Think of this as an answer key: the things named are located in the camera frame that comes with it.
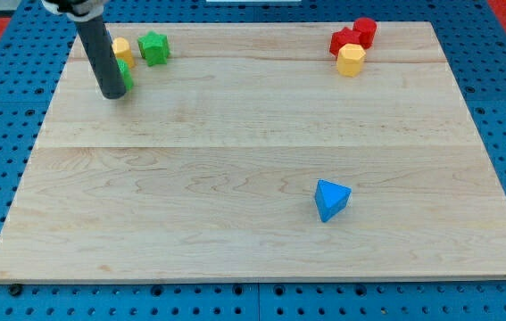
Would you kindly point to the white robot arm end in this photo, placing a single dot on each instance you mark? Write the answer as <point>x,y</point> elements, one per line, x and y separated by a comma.
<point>76,10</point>

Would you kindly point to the blue triangle block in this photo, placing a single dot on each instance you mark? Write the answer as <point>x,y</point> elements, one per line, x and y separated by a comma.
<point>330,199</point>

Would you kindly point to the wooden board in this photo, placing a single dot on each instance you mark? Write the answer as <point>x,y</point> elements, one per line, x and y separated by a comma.
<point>206,170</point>

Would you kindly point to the yellow hexagon block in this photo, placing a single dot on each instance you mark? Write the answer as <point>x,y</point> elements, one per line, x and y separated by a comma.
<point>350,60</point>

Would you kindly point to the green star block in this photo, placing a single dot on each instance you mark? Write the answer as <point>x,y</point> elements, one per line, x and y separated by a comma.
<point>154,48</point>

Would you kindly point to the red star block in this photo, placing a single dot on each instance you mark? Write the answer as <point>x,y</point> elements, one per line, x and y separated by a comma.
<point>343,37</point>

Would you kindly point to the green block behind rod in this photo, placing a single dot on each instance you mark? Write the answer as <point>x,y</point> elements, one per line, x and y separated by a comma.
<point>125,74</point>

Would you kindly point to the yellow block left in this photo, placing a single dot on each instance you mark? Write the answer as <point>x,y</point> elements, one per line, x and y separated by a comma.
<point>122,50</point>

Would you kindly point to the red cylinder block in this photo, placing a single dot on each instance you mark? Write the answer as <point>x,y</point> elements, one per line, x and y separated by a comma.
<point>367,28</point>

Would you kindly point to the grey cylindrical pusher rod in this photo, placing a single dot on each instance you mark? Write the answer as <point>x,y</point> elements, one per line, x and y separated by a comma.
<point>98,48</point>

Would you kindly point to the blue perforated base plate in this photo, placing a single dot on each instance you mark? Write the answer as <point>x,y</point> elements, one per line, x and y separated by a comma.
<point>33,47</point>

